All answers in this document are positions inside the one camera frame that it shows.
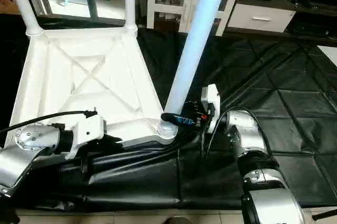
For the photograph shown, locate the white flat board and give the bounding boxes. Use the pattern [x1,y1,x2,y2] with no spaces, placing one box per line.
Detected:
[317,45,337,67]

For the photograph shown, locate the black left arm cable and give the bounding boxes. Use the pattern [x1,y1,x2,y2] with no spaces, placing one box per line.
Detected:
[0,109,98,136]

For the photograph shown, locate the black right robot foot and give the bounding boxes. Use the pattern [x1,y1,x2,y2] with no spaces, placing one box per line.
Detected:
[164,217,194,224]

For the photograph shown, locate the black work mat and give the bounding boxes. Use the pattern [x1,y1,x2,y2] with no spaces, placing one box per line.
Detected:
[0,14,337,211]

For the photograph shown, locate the white drawer unit with handle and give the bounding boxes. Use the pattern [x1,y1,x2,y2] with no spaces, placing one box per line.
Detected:
[226,3,296,34]

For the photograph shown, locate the white plastic table top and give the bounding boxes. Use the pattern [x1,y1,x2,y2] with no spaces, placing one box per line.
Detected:
[3,24,177,154]

